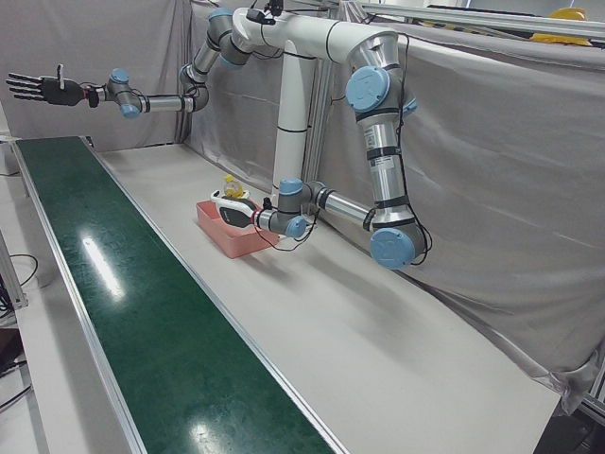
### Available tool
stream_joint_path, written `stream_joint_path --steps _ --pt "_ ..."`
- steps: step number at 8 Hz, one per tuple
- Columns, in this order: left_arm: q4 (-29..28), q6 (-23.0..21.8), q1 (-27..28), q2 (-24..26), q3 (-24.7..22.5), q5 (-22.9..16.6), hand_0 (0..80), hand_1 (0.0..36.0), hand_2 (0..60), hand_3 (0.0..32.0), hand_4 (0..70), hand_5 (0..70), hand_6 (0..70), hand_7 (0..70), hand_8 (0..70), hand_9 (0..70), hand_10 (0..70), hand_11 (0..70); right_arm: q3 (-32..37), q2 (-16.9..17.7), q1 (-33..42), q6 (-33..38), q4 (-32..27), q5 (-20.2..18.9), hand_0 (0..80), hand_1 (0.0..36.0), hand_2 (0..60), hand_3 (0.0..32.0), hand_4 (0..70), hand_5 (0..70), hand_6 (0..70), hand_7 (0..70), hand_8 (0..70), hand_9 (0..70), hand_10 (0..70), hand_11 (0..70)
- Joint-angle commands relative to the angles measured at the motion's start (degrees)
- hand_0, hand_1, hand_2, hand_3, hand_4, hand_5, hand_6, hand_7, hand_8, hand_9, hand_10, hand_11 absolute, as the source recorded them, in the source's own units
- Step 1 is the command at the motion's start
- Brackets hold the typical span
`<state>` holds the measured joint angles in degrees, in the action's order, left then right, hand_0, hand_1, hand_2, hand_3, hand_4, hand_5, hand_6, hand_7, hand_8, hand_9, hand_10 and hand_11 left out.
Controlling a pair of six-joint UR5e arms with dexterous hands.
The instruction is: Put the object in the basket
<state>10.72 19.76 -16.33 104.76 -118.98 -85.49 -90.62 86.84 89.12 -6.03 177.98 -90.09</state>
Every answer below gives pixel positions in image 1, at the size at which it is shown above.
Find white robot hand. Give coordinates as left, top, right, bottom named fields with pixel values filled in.
left=210, top=188, right=261, bottom=234

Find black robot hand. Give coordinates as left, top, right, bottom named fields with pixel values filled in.
left=6, top=64, right=85, bottom=108

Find yellow orange drink bottle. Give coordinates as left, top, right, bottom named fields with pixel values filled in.
left=220, top=174, right=245, bottom=201

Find pink plastic basket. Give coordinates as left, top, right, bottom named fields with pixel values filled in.
left=195, top=190, right=281, bottom=259

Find green conveyor belt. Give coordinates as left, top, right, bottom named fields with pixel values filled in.
left=10, top=135, right=352, bottom=454

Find white robot torso column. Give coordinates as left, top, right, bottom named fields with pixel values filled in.
left=231, top=7, right=399, bottom=200

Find grey fabric curtain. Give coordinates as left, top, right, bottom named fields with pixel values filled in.
left=0, top=0, right=605, bottom=418

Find yellow hard hat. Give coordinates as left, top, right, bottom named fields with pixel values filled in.
left=546, top=6, right=588, bottom=23
left=527, top=30, right=593, bottom=47

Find black floor cable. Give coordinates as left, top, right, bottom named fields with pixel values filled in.
left=0, top=253, right=40, bottom=290

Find black camera on torso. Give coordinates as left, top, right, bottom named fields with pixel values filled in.
left=245, top=8, right=277, bottom=26

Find aluminium frame beams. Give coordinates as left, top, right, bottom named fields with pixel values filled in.
left=302, top=0, right=605, bottom=42

